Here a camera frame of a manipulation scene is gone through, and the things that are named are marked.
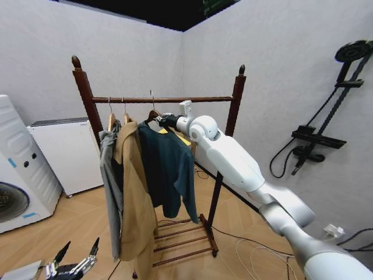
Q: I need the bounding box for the dark wooden clothes rack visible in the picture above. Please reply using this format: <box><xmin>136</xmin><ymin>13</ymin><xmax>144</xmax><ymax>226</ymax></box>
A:
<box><xmin>71</xmin><ymin>55</ymin><xmax>248</xmax><ymax>268</ymax></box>

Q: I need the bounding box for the thin black floor cable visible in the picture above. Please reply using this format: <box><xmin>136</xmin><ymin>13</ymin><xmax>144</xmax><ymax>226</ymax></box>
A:
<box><xmin>214</xmin><ymin>226</ymin><xmax>295</xmax><ymax>258</ymax></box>

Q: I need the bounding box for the grey garment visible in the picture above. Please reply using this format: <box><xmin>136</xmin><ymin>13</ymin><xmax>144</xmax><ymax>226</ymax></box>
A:
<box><xmin>98</xmin><ymin>119</ymin><xmax>125</xmax><ymax>263</ymax></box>

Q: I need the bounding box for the wooden hanger with tall hook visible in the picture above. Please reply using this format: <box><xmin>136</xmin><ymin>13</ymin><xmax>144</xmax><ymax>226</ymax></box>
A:
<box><xmin>145</xmin><ymin>89</ymin><xmax>163</xmax><ymax>125</ymax></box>

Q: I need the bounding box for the wooden hanger with short hook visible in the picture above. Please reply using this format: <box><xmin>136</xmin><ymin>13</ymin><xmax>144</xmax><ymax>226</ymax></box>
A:
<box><xmin>107</xmin><ymin>97</ymin><xmax>117</xmax><ymax>132</ymax></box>
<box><xmin>121</xmin><ymin>97</ymin><xmax>132</xmax><ymax>124</ymax></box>

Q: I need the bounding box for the tan coat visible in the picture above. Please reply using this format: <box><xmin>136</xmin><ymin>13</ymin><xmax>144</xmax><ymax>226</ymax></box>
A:
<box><xmin>112</xmin><ymin>118</ymin><xmax>159</xmax><ymax>274</ymax></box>

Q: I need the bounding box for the white floor cable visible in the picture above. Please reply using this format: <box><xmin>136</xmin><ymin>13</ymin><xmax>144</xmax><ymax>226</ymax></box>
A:
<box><xmin>235</xmin><ymin>237</ymin><xmax>298</xmax><ymax>280</ymax></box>

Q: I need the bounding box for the white box appliance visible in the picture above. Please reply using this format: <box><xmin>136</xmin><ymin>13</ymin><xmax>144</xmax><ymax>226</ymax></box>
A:
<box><xmin>27</xmin><ymin>117</ymin><xmax>105</xmax><ymax>199</ymax></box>

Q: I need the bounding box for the white washing machine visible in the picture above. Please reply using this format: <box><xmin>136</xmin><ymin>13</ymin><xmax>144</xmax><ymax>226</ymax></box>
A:
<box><xmin>0</xmin><ymin>94</ymin><xmax>64</xmax><ymax>234</ymax></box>

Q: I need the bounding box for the dark teal sweater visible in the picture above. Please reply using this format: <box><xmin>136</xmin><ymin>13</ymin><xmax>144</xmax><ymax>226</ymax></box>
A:
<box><xmin>136</xmin><ymin>120</ymin><xmax>200</xmax><ymax>225</ymax></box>

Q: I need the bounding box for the white power strip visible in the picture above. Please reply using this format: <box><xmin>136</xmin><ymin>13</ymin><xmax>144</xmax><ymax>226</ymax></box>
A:
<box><xmin>323</xmin><ymin>223</ymin><xmax>346</xmax><ymax>239</ymax></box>

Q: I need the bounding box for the black shower set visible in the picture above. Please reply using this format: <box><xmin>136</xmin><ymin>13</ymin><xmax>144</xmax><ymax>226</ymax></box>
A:
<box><xmin>269</xmin><ymin>39</ymin><xmax>373</xmax><ymax>179</ymax></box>

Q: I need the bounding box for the thick black cable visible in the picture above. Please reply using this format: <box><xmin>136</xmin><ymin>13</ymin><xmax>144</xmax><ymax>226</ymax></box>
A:
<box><xmin>336</xmin><ymin>227</ymin><xmax>373</xmax><ymax>252</ymax></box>

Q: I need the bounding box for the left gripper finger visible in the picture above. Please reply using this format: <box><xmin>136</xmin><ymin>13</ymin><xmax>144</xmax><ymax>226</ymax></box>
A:
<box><xmin>76</xmin><ymin>237</ymin><xmax>101</xmax><ymax>275</ymax></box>
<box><xmin>45</xmin><ymin>240</ymin><xmax>72</xmax><ymax>277</ymax></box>

